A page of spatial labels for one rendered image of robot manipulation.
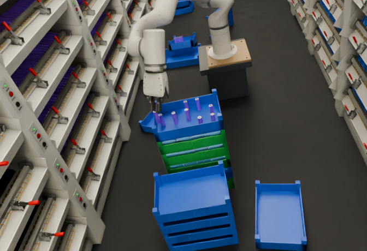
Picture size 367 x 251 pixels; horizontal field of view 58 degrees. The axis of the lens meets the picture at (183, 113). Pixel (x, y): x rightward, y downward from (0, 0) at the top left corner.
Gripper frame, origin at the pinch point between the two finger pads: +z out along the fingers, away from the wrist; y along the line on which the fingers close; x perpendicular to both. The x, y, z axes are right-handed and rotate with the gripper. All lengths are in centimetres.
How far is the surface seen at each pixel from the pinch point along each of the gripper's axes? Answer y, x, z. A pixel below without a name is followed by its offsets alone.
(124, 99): 62, -56, 16
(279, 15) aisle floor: 3, -208, -36
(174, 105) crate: 3.0, -20.0, 4.3
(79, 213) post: 25, 24, 45
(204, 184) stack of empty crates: -20.7, -4.7, 32.4
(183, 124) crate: -5.5, -13.9, 10.4
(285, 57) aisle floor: -19, -145, -6
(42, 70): 45, 18, -15
